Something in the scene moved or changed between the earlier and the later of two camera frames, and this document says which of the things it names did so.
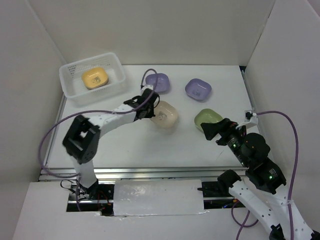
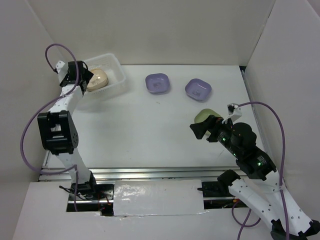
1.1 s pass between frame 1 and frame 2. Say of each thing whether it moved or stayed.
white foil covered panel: stayed
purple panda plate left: stayed
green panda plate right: stayed
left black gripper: moved
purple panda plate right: stayed
